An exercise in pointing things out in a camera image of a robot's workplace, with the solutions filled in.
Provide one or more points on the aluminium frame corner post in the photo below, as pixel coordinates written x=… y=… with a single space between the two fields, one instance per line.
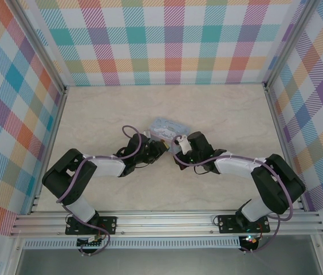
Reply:
x=289 y=43
x=42 y=47

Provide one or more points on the aluminium frame side rail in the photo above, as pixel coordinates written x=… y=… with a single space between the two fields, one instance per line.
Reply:
x=49 y=149
x=279 y=126

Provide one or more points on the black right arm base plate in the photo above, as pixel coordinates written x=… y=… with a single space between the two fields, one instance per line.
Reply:
x=260 y=224

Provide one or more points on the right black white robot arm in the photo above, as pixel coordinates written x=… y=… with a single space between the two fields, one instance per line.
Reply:
x=236 y=167

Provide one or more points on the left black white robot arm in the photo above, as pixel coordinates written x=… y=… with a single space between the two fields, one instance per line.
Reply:
x=107 y=167

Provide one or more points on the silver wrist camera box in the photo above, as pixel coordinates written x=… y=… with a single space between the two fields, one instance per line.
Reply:
x=184 y=144
x=147 y=133

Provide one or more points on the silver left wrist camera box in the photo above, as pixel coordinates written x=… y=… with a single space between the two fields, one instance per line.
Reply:
x=147 y=133

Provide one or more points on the long aluminium mounting rail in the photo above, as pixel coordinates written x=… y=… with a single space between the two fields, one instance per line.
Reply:
x=164 y=222

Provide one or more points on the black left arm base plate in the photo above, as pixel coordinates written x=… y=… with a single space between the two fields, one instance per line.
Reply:
x=108 y=224

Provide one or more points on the grey metal panel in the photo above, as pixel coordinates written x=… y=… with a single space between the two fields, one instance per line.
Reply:
x=164 y=263

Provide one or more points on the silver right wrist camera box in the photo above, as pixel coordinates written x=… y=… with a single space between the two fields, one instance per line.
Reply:
x=184 y=144

